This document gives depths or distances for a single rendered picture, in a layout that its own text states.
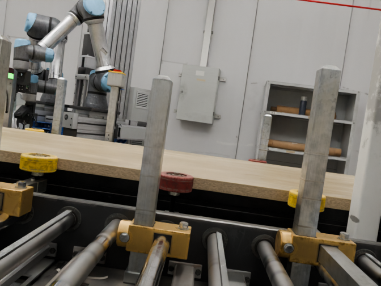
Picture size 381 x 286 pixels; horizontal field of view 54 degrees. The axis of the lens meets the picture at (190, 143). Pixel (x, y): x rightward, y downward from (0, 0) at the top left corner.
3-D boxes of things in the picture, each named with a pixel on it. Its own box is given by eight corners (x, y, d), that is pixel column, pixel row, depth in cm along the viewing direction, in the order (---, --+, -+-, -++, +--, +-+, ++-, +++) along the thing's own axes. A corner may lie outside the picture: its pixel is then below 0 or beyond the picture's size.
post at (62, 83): (49, 175, 184) (60, 78, 182) (56, 176, 184) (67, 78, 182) (46, 176, 181) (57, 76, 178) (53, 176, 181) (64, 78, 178)
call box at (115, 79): (110, 88, 183) (111, 72, 183) (124, 89, 183) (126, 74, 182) (106, 86, 176) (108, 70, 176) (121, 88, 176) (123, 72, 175)
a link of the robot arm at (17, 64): (12, 59, 187) (14, 61, 195) (11, 68, 187) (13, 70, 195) (28, 61, 189) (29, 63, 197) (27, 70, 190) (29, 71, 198)
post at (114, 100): (100, 177, 184) (111, 87, 182) (110, 179, 184) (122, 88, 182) (98, 179, 180) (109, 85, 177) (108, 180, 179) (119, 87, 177)
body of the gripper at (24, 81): (28, 93, 191) (30, 70, 190) (10, 92, 188) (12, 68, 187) (30, 94, 198) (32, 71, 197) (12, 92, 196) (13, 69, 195)
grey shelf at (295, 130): (244, 222, 422) (264, 85, 414) (326, 236, 410) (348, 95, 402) (244, 233, 378) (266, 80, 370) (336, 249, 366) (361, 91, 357)
